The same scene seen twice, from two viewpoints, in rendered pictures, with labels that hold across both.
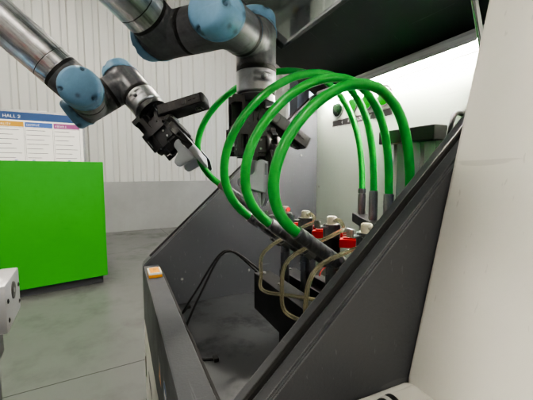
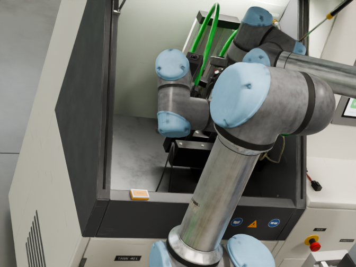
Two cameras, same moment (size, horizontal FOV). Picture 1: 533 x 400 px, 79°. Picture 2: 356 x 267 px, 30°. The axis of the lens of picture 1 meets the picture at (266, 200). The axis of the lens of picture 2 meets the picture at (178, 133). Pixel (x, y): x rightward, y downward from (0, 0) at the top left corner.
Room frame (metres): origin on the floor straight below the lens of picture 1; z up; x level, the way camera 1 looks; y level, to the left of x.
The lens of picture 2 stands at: (0.89, 1.69, 2.20)
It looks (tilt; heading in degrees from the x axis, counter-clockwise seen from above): 35 degrees down; 264
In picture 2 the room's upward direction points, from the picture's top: 24 degrees clockwise
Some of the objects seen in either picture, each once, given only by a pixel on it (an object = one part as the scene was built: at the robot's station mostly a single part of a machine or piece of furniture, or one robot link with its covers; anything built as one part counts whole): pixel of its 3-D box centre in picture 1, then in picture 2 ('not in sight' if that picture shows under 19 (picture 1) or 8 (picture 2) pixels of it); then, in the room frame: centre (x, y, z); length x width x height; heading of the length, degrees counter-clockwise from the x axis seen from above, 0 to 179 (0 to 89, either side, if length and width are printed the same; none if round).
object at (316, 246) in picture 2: not in sight; (313, 244); (0.13, 0.03, 0.80); 0.05 x 0.04 x 0.05; 25
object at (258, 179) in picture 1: (258, 183); not in sight; (0.62, 0.02, 1.18); 0.06 x 0.03 x 0.09; 115
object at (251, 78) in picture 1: (256, 85); (242, 52); (0.63, 0.02, 1.36); 0.08 x 0.08 x 0.05
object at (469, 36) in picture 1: (386, 71); not in sight; (0.77, -0.28, 1.43); 0.54 x 0.03 x 0.02; 25
